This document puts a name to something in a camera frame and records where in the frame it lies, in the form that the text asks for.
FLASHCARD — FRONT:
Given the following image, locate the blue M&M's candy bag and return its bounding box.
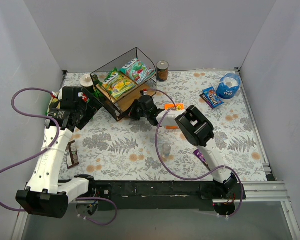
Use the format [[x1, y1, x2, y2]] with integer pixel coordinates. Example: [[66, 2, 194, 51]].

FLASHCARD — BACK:
[[200, 86, 224, 109]]

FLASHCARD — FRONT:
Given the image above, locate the green cassava chips bag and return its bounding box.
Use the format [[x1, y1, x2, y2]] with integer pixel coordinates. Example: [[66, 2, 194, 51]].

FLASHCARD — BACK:
[[44, 91, 97, 118]]

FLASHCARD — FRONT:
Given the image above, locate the purple M&M's candy bag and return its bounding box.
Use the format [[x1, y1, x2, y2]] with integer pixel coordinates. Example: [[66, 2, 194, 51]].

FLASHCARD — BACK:
[[193, 149, 210, 170]]

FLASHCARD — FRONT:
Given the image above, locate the teal Fox's candy bag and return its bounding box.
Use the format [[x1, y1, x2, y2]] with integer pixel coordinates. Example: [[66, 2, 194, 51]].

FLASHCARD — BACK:
[[120, 58, 155, 85]]

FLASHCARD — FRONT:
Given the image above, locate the green glass bottle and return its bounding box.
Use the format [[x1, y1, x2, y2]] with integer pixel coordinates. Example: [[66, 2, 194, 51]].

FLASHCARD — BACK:
[[91, 74, 104, 101]]

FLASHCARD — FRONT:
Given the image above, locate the orange Scrub Daddy box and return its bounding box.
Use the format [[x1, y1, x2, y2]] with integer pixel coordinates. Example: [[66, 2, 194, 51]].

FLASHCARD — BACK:
[[164, 103, 185, 130]]

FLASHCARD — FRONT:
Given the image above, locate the blue M&M's character bag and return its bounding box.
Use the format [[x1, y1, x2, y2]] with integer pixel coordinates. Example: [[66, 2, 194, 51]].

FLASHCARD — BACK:
[[216, 73, 242, 103]]

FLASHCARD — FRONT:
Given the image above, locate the brown purple chocolate bar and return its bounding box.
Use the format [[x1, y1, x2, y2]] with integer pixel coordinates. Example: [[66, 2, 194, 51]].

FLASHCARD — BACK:
[[65, 140, 80, 169]]

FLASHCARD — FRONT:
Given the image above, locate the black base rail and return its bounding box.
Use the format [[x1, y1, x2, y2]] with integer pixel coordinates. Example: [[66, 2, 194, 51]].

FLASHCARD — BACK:
[[79, 180, 246, 211]]

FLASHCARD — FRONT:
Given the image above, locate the wire and wood shelf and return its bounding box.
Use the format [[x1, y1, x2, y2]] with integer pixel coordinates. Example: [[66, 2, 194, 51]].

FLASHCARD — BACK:
[[90, 47, 158, 122]]

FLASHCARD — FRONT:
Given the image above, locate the food tin can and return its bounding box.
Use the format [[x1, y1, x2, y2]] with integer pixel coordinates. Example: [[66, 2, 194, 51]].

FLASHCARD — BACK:
[[156, 60, 169, 82]]

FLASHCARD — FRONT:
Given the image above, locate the dark cup with white lid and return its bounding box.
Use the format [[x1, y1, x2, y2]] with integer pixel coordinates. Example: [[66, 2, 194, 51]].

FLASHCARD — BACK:
[[80, 74, 95, 93]]

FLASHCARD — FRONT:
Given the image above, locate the green Fox's candy bag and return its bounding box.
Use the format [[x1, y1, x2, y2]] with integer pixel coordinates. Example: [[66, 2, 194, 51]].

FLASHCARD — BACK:
[[100, 67, 137, 100]]

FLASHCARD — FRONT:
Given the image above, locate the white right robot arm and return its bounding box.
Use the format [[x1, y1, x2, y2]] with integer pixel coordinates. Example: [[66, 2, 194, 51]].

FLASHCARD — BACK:
[[123, 95, 244, 200]]

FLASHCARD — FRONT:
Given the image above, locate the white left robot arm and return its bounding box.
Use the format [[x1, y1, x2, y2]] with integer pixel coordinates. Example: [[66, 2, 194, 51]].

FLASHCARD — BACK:
[[15, 86, 103, 219]]

